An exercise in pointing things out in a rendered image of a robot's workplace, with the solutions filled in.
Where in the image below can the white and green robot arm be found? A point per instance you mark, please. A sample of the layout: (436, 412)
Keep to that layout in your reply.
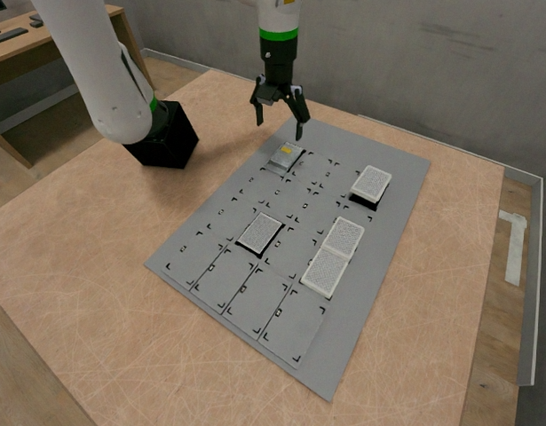
(118, 107)

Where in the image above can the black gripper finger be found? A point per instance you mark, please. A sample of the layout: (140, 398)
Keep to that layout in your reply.
(298, 107)
(253, 100)

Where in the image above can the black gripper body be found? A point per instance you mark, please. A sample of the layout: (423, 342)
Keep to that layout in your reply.
(280, 74)

